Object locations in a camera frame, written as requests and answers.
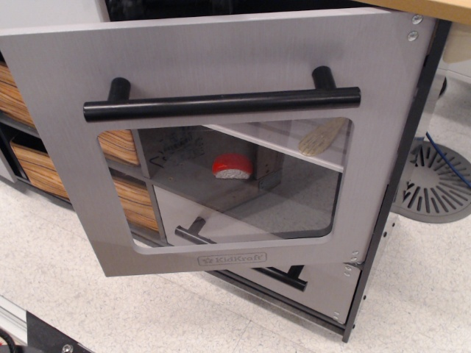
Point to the black oven door handle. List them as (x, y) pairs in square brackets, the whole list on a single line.
[(325, 95)]

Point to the grey toy oven door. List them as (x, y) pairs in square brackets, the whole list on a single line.
[(257, 55)]

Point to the grey oven shelf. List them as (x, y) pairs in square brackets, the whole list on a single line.
[(285, 136)]

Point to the red white toy food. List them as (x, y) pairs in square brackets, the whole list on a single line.
[(232, 166)]

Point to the wooden slotted spatula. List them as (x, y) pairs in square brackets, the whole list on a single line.
[(320, 139)]

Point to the lower wood-grain storage bin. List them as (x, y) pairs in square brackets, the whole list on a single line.
[(40, 171)]

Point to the wood-grain storage bin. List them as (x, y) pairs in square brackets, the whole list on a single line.
[(40, 171), (118, 145)]

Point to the upper wood-grain storage bin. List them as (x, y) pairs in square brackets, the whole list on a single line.
[(118, 145)]

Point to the grey slotted chair base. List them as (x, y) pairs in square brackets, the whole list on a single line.
[(436, 189)]

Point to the light wooden countertop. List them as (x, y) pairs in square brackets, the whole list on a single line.
[(451, 10)]

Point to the black drawer handle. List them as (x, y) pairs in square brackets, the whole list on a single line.
[(290, 278)]

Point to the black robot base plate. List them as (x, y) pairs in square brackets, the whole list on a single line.
[(47, 338)]

